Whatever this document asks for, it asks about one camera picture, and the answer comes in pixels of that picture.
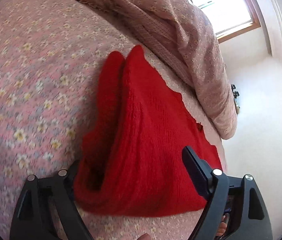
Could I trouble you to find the pink floral quilt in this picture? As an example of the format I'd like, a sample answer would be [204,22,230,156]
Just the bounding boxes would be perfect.
[77,0,237,139]

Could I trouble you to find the pink floral bed sheet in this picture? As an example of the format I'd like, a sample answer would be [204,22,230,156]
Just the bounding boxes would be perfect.
[0,0,225,239]

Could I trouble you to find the person's left hand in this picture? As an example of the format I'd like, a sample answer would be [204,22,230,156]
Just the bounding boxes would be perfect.
[138,215,227,240]

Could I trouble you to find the small black figurines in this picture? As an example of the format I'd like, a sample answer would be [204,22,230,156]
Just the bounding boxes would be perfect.
[231,84,240,99]

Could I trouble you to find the wooden framed window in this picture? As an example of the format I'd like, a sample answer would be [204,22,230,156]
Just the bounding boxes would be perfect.
[190,0,261,43]

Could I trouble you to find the red knitted garment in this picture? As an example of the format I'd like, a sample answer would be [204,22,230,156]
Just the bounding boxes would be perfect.
[74,46,221,217]

